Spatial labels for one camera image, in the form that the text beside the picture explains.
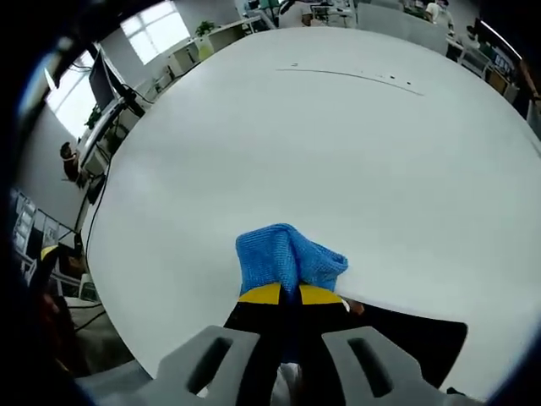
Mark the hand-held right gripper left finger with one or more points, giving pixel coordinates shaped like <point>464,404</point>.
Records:
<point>211,359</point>

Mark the green potted plant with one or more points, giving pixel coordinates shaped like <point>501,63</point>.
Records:
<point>94,118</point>
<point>205,29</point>

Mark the white desk divider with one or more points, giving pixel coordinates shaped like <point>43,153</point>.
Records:
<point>401,27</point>

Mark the black computer monitor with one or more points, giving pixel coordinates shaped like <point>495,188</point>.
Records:
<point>101,80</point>

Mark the blue cleaning cloth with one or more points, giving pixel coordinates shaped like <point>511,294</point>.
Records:
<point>270,258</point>

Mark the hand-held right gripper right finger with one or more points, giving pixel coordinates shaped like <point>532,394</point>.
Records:
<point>338,363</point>

